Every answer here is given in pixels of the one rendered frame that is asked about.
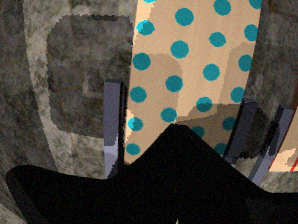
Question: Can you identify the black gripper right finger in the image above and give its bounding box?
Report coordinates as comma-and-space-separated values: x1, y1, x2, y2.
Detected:
176, 124, 298, 224

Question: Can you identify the cream strip with red stripes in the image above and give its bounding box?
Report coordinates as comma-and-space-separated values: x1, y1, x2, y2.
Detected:
267, 88, 298, 172

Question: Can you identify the peach strip with teal dots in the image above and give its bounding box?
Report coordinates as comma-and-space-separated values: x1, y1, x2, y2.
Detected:
124, 0, 262, 165

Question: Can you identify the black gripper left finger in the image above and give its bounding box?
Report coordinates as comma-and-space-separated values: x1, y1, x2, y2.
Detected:
5, 124, 182, 224

